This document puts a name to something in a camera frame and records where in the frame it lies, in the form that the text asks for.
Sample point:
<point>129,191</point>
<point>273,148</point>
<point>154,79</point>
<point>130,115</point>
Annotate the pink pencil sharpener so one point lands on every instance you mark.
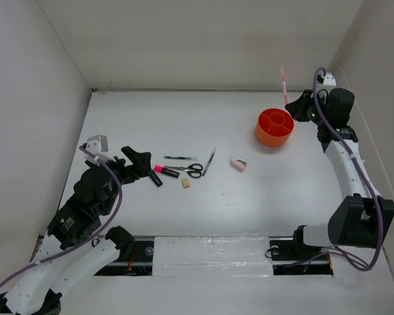
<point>238,163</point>

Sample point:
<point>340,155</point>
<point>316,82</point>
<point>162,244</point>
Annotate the black handled scissors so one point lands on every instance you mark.
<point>194,170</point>

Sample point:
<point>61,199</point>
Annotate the orange round compartment container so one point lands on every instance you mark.
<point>274,127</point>

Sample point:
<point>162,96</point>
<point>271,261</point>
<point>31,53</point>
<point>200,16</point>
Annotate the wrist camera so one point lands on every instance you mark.
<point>98,146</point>
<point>326,80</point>

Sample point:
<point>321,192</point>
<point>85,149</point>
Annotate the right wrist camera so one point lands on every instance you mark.
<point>326,80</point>

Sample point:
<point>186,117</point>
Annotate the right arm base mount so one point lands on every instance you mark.
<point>291,257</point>

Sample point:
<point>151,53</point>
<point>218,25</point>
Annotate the pink capped black highlighter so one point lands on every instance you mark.
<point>166,171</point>

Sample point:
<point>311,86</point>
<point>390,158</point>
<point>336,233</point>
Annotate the blue capped black highlighter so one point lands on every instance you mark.
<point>155,178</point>

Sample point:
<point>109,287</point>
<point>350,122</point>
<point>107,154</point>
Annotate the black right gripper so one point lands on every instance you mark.
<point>297,108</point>

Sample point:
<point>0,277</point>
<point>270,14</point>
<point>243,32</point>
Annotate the green gel pen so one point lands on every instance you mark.
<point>185,158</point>

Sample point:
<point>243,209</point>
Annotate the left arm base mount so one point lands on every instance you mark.
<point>137,261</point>

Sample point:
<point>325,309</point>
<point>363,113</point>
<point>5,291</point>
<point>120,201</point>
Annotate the tan eraser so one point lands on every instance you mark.
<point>185,183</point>

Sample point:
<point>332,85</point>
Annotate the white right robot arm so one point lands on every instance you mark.
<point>363,218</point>

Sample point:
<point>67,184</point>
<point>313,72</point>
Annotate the red translucent highlighter pen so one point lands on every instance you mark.
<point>284,87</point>

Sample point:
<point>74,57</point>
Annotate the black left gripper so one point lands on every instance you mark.
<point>140,167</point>

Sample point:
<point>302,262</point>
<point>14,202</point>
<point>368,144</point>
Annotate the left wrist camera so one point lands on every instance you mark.
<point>98,146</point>

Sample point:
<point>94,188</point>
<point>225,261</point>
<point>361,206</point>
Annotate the black gel pen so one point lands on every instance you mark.
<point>209,161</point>

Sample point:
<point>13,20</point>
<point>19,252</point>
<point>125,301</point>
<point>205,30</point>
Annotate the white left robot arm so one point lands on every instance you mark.
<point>78,240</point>

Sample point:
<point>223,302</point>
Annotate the front metal rail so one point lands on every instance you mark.
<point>193,256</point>

